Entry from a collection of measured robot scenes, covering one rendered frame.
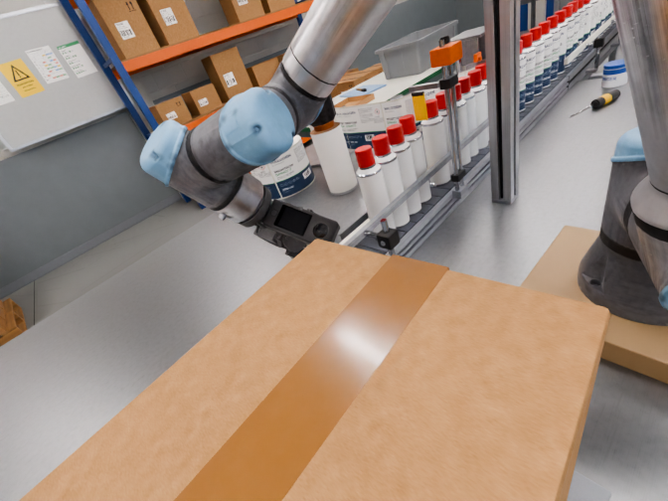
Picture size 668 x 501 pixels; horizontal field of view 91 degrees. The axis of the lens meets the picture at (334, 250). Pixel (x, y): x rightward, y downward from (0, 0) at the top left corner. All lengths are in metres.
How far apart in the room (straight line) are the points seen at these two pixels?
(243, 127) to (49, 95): 4.40
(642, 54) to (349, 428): 0.29
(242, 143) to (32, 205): 4.56
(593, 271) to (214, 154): 0.53
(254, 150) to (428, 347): 0.27
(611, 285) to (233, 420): 0.49
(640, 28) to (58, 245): 4.95
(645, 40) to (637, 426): 0.40
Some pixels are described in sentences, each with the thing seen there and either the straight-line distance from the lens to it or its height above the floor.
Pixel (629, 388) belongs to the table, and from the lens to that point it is 0.57.
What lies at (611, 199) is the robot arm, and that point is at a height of 1.02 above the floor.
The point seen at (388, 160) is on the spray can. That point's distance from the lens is 0.69.
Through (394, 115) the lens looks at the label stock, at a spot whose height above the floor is 1.02.
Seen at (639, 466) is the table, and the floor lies 0.83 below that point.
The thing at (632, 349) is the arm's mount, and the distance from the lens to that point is 0.56.
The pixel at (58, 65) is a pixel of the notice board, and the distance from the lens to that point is 4.77.
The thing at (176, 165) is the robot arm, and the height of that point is 1.21.
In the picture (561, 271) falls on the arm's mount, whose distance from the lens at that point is 0.64.
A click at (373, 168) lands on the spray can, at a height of 1.05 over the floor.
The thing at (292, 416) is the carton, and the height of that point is 1.12.
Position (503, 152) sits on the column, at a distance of 0.83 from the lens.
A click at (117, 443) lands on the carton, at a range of 0.28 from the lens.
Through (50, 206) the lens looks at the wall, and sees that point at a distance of 4.89.
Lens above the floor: 1.29
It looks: 33 degrees down
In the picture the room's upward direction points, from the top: 21 degrees counter-clockwise
